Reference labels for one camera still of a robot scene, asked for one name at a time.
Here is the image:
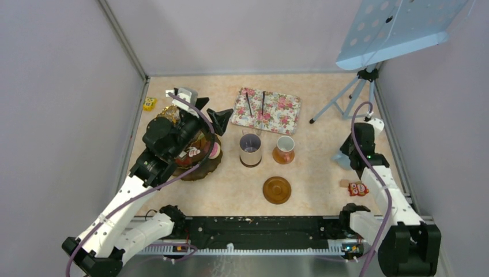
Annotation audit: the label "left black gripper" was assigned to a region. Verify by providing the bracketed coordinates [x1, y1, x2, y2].
[168, 97, 233, 159]

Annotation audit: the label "light blue mug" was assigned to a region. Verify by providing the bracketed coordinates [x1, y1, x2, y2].
[332, 150, 352, 170]

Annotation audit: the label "pink frosted donut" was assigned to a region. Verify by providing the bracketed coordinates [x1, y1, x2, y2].
[209, 143, 221, 159]

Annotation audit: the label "black handled steel tongs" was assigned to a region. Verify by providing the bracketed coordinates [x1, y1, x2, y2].
[244, 90, 268, 136]

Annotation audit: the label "pink small cup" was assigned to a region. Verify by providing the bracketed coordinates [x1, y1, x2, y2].
[276, 136, 295, 151]

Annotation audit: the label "light wooden coaster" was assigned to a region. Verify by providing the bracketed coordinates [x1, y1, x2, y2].
[272, 147, 295, 164]

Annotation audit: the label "brown wooden lid coaster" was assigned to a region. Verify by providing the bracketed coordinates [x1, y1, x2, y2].
[262, 176, 292, 205]

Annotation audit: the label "dark wooden coaster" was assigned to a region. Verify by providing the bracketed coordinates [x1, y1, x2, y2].
[239, 158, 262, 168]

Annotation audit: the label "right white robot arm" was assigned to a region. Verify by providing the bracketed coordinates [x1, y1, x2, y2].
[338, 119, 442, 276]

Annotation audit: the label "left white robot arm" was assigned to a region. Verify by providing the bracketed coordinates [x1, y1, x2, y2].
[62, 95, 234, 276]

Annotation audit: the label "red owl snack packet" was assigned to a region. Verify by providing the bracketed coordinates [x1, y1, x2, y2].
[340, 179, 370, 197]

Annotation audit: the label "grey tripod stand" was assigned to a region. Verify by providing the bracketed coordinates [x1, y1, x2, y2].
[309, 64, 379, 124]

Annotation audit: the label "yellow snack packet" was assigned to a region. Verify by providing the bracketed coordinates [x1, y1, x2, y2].
[142, 97, 157, 111]

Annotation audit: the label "floral serving tray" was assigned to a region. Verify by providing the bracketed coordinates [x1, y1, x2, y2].
[230, 87, 302, 135]

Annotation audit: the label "blue perforated stand tray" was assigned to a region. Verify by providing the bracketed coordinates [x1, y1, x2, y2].
[336, 0, 475, 70]

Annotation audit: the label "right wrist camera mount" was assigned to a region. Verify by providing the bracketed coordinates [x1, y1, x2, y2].
[364, 112, 385, 138]

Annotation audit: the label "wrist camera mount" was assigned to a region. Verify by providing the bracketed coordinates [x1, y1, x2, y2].
[165, 87, 198, 117]
[364, 112, 385, 138]

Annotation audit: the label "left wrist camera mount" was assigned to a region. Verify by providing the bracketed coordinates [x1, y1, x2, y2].
[165, 87, 198, 117]

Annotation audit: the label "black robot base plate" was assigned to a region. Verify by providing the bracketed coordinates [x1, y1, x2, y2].
[163, 216, 366, 252]

